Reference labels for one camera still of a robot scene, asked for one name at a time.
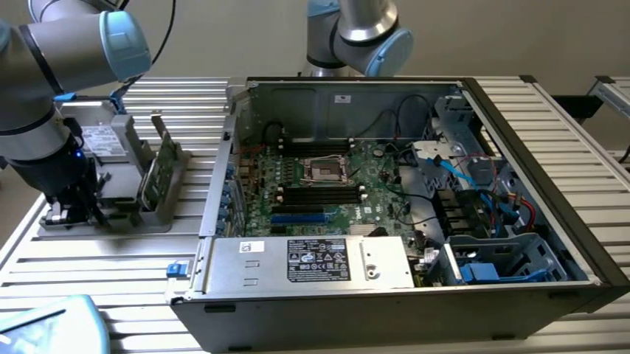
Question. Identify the neighbouring metal slat table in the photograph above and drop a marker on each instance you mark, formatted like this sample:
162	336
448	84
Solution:
613	92

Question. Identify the grey metal drive cage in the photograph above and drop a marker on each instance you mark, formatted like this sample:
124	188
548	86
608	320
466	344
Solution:
460	125

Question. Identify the small silver chipset heatsink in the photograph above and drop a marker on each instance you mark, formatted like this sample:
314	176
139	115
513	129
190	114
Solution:
363	231

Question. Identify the white case sticker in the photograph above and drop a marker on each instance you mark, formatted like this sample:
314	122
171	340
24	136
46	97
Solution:
342	99

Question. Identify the open black PC case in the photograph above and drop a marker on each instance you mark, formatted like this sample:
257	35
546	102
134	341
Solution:
345	321

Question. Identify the grey parts rack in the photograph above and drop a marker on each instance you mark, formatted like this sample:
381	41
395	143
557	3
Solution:
158	221

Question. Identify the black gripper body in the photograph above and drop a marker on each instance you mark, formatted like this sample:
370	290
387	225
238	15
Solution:
54	173

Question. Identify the black expansion slot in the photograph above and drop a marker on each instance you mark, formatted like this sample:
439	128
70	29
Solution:
298	210

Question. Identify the blue expansion slot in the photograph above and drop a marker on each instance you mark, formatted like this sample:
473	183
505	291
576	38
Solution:
298	219

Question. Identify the blue case latch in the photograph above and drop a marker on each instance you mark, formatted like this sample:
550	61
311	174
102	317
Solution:
178	269

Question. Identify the black RAM slot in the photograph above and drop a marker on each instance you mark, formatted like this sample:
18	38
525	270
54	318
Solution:
319	192
319	188
319	201
317	145
319	197
317	149
317	141

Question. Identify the silver hard disk with label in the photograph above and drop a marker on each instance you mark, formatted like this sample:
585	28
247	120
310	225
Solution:
106	138

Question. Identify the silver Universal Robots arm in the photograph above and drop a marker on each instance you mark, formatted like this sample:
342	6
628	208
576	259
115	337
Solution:
74	48

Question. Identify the silver power supply with label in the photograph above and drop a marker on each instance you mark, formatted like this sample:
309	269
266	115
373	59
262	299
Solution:
275	265

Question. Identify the grey metal disk bay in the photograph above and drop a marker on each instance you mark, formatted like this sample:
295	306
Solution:
512	254

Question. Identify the CPU socket with metal frame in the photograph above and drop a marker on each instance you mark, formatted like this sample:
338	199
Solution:
325	170

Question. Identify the green Dell motherboard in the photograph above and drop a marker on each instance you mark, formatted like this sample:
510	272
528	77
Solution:
379	191

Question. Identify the teal plastic object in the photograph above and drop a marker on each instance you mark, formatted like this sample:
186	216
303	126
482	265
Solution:
54	328

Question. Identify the black table connecting bar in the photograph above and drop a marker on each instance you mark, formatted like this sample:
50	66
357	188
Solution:
573	105

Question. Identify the green graphics card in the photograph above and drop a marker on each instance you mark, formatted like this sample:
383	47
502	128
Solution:
165	166

